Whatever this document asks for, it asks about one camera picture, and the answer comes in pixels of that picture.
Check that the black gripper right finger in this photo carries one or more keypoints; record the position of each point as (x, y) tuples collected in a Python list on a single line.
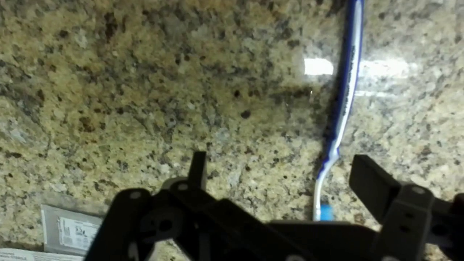
[(410, 216)]

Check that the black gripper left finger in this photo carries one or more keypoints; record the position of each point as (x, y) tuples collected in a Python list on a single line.
[(201, 227)]

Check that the blue white toothbrush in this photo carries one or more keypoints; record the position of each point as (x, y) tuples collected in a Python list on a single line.
[(346, 87)]

